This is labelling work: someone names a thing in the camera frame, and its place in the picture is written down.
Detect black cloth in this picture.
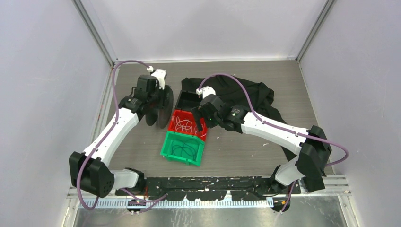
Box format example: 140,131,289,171
181,74,317,162

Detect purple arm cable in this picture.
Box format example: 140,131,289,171
76,60,154,210
198,73,349,168

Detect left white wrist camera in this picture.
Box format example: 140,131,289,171
147,66,167,90

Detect red plastic bin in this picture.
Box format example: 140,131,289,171
168,110,208,141

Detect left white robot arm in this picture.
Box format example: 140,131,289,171
69,69,174,198

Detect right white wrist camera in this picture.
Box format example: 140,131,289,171
196,86,216,99

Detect black plastic bin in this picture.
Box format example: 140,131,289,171
174,90,202,113

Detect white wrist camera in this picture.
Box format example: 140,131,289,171
196,86,216,99
147,66,167,90

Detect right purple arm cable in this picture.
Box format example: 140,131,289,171
198,73,349,168

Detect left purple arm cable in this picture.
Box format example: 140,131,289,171
76,60,154,210

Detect white cable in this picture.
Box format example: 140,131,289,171
174,116,194,133

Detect dark blue cable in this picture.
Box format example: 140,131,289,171
170,140,197,158

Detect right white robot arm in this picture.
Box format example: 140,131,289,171
191,94,331,194

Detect green plastic bin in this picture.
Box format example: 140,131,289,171
160,131,205,166

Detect grey perforated cable spool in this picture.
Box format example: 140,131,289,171
145,85,174,129

